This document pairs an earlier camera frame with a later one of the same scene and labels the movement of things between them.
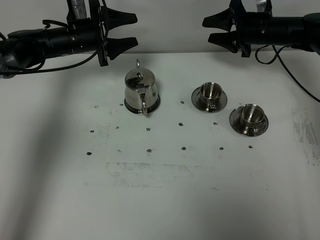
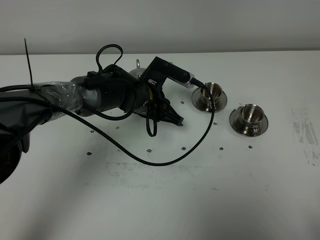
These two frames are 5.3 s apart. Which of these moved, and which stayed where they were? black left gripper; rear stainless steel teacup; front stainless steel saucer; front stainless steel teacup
Moved: black left gripper
Stayed: front stainless steel saucer; rear stainless steel teacup; front stainless steel teacup
